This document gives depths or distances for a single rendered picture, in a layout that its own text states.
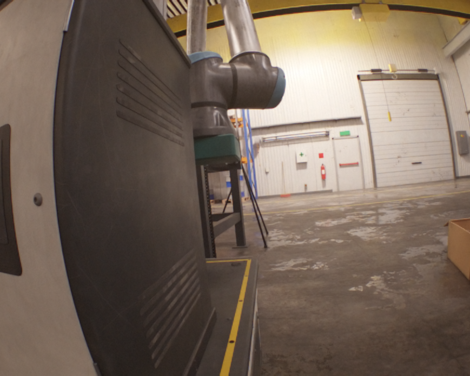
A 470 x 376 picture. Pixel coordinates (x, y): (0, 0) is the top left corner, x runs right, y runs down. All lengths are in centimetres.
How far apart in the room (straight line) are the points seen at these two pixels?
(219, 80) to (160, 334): 64
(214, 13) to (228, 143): 845
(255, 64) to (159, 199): 61
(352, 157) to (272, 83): 997
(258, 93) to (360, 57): 1147
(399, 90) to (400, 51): 202
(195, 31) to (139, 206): 94
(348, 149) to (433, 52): 688
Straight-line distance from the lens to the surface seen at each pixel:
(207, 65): 76
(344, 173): 1059
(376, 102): 1146
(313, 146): 1058
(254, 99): 79
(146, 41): 33
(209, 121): 68
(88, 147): 19
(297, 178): 1046
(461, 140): 1297
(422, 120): 1213
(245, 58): 84
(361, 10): 886
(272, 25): 1272
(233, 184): 242
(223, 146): 66
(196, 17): 114
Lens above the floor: 58
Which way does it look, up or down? level
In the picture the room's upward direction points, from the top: 6 degrees counter-clockwise
